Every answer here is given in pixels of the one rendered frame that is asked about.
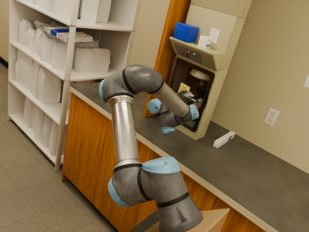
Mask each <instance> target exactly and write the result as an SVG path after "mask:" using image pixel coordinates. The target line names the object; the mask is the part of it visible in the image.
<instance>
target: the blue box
mask: <svg viewBox="0 0 309 232"><path fill-rule="evenodd" d="M198 31H199V27H196V26H193V25H190V24H187V23H178V22H177V23H176V27H175V31H174V35H173V38H175V39H178V40H180V41H183V42H190V43H195V41H196V38H197V35H198Z"/></svg>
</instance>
